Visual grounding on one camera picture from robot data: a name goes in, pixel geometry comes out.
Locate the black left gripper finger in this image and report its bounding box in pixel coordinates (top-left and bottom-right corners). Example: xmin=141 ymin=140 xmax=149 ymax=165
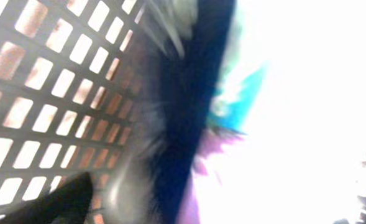
xmin=0 ymin=172 xmax=93 ymax=224

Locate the grey plastic lattice basket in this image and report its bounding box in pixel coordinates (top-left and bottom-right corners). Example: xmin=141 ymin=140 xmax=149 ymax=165
xmin=0 ymin=0 xmax=153 ymax=223

